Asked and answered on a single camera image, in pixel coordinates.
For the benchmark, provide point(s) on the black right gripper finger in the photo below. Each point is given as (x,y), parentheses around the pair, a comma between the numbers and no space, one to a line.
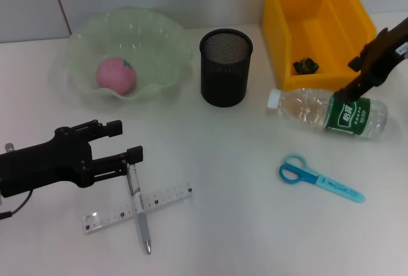
(354,91)
(357,64)

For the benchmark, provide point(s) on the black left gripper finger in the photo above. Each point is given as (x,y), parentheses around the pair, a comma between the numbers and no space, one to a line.
(134,155)
(113,127)

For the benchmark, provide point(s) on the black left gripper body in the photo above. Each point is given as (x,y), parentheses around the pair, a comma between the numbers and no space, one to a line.
(41,164)

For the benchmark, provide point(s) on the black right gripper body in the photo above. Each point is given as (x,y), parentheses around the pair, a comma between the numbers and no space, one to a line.
(385,53)

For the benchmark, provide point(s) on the pink toy peach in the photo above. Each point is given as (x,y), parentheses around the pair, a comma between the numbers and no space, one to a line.
(116,76)

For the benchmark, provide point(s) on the clear bottle green label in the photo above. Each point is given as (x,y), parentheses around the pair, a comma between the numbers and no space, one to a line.
(303,110)

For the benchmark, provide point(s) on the blue scissors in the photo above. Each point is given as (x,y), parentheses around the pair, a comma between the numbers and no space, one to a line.
(331,186)

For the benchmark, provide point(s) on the transparent plastic ruler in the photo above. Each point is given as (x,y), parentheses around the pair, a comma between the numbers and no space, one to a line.
(169,196)

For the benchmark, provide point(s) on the grey silver pen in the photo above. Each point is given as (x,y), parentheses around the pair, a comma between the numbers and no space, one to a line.
(141,225)

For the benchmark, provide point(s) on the translucent green fruit bowl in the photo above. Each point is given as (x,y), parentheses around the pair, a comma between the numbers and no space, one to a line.
(153,46)

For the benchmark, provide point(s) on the black mesh pen holder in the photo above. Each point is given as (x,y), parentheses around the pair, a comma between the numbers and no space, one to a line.
(223,81)

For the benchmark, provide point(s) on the yellow plastic bin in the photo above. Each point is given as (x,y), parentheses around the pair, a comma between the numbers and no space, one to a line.
(318,18)

